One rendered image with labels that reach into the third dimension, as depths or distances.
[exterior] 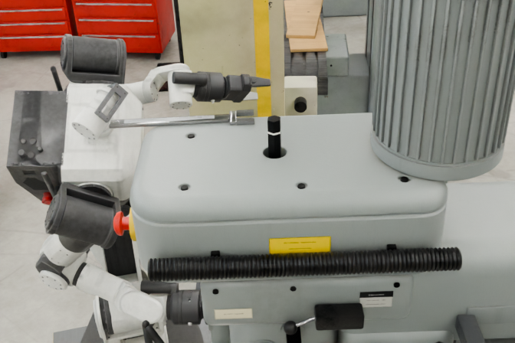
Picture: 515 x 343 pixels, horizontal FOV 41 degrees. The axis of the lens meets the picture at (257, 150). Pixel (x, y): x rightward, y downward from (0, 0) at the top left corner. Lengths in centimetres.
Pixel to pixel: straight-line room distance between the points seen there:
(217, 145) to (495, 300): 51
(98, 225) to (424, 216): 80
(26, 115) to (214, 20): 130
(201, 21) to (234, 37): 15
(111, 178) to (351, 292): 72
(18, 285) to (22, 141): 224
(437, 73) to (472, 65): 4
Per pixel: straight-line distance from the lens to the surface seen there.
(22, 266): 395
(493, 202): 122
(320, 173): 101
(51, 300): 370
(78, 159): 162
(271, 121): 103
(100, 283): 183
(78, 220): 155
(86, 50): 174
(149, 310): 178
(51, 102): 169
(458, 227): 115
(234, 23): 282
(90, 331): 268
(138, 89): 198
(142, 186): 101
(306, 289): 108
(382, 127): 102
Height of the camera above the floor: 246
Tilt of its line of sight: 32 degrees down
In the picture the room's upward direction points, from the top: 2 degrees counter-clockwise
